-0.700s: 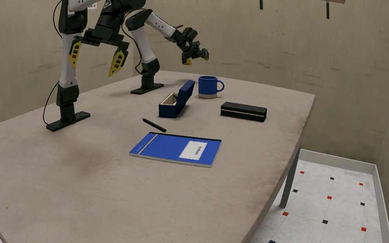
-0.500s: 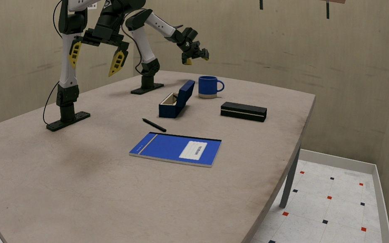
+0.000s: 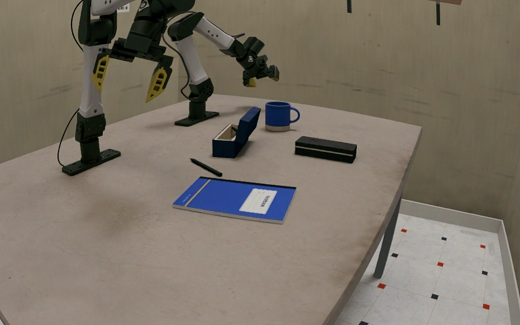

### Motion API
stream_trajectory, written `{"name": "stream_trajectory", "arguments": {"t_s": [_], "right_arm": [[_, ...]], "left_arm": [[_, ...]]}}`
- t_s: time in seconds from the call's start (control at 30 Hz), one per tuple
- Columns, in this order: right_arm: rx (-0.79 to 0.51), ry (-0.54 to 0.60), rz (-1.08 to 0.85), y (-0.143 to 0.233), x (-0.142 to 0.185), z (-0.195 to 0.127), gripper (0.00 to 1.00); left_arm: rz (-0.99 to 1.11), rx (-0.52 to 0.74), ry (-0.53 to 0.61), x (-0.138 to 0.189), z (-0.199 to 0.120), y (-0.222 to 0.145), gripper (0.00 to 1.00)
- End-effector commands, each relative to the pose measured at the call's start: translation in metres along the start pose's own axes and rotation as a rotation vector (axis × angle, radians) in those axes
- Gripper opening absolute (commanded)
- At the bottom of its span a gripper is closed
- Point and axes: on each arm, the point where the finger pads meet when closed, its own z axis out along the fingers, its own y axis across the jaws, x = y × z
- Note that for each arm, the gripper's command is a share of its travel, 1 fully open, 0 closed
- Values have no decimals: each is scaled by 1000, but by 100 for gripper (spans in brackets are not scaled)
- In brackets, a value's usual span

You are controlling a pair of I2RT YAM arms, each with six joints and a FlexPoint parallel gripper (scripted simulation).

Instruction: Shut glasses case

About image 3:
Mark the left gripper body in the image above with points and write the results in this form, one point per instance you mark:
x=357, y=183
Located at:
x=259, y=71

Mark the blue mug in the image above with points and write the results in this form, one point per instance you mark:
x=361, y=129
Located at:
x=277, y=116

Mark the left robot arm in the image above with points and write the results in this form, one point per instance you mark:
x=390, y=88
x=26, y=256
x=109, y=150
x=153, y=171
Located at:
x=200, y=85

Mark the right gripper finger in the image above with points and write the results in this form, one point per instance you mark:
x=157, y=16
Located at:
x=100, y=73
x=157, y=82

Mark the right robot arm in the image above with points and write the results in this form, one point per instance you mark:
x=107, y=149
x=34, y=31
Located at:
x=94, y=35

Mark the blue notebook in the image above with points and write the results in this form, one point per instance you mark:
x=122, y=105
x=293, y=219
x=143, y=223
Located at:
x=237, y=199

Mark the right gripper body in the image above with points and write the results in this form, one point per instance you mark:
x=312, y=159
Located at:
x=153, y=53

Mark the black pen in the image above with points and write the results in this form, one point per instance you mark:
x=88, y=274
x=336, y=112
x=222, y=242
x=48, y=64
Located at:
x=207, y=167

